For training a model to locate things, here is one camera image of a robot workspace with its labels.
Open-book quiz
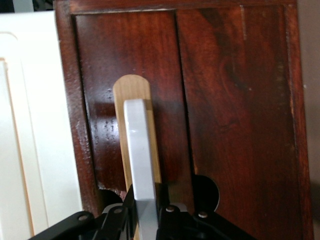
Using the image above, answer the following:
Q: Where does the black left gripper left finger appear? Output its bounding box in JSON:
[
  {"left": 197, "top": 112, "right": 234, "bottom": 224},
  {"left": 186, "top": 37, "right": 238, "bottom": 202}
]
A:
[{"left": 26, "top": 185, "right": 139, "bottom": 240}]

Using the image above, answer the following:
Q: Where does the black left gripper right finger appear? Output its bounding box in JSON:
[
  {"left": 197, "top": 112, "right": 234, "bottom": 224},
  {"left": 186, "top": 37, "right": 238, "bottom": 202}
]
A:
[{"left": 155, "top": 183, "right": 259, "bottom": 240}]

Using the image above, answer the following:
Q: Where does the dark wooden drawer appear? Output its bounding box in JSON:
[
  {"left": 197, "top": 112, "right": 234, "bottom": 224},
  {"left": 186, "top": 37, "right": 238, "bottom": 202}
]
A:
[{"left": 52, "top": 0, "right": 315, "bottom": 240}]

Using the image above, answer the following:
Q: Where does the light wooden handle strip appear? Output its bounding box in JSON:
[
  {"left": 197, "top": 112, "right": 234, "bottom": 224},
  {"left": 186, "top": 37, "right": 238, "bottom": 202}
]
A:
[{"left": 112, "top": 74, "right": 162, "bottom": 240}]

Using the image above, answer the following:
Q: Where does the white cabinet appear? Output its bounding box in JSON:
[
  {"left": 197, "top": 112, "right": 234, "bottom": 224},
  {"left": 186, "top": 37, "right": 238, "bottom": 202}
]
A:
[{"left": 0, "top": 9, "right": 85, "bottom": 240}]

